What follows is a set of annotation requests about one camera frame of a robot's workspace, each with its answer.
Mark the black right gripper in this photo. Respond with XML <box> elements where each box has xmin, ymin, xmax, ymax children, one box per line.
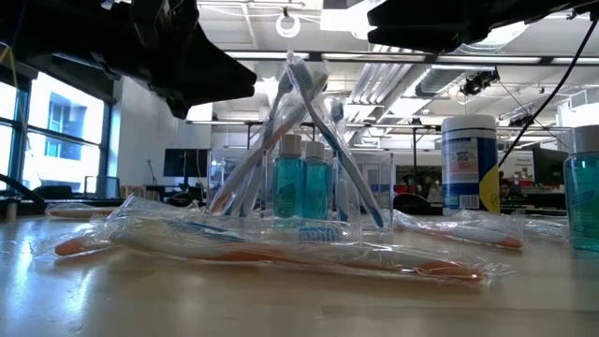
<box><xmin>367</xmin><ymin>0</ymin><xmax>599</xmax><ymax>53</ymax></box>

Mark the large window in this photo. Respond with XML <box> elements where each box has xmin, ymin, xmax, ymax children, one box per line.
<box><xmin>0</xmin><ymin>79</ymin><xmax>111</xmax><ymax>198</ymax></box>

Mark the black ceiling camera cluster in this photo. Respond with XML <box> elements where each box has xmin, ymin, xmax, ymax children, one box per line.
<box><xmin>458</xmin><ymin>67</ymin><xmax>501</xmax><ymax>97</ymax></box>

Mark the teal mouthwash bottle white cap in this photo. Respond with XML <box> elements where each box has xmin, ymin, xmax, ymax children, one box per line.
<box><xmin>272</xmin><ymin>134</ymin><xmax>306</xmax><ymax>220</ymax></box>
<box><xmin>302</xmin><ymin>139</ymin><xmax>333</xmax><ymax>221</ymax></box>
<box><xmin>562</xmin><ymin>125</ymin><xmax>599</xmax><ymax>254</ymax></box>

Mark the clear acrylic organizer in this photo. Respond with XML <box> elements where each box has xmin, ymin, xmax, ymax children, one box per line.
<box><xmin>205</xmin><ymin>148</ymin><xmax>395</xmax><ymax>235</ymax></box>

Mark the white blue wipes canister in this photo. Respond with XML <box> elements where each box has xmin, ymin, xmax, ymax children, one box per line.
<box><xmin>441</xmin><ymin>114</ymin><xmax>501</xmax><ymax>211</ymax></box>

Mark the white cable coil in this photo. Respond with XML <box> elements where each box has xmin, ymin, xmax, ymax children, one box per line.
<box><xmin>274</xmin><ymin>12</ymin><xmax>302</xmax><ymax>39</ymax></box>

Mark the black monitor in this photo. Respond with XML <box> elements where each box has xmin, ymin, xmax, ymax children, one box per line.
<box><xmin>163</xmin><ymin>148</ymin><xmax>210</xmax><ymax>179</ymax></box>
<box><xmin>532</xmin><ymin>147</ymin><xmax>570</xmax><ymax>187</ymax></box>

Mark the black chair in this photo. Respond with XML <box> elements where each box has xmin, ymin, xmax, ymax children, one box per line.
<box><xmin>392</xmin><ymin>192</ymin><xmax>439</xmax><ymax>216</ymax></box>

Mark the person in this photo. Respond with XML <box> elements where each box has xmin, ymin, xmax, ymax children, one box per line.
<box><xmin>498</xmin><ymin>170</ymin><xmax>520</xmax><ymax>207</ymax></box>

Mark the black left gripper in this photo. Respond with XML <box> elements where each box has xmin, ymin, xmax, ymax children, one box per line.
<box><xmin>0</xmin><ymin>0</ymin><xmax>257</xmax><ymax>120</ymax></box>

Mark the ceiling light strip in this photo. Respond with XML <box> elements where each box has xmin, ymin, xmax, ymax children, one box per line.
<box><xmin>550</xmin><ymin>56</ymin><xmax>599</xmax><ymax>66</ymax></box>
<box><xmin>232</xmin><ymin>51</ymin><xmax>311</xmax><ymax>60</ymax></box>
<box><xmin>437</xmin><ymin>55</ymin><xmax>543</xmax><ymax>65</ymax></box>
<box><xmin>320</xmin><ymin>52</ymin><xmax>427</xmax><ymax>62</ymax></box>

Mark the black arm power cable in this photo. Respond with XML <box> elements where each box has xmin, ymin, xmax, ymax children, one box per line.
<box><xmin>496</xmin><ymin>16</ymin><xmax>599</xmax><ymax>169</ymax></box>

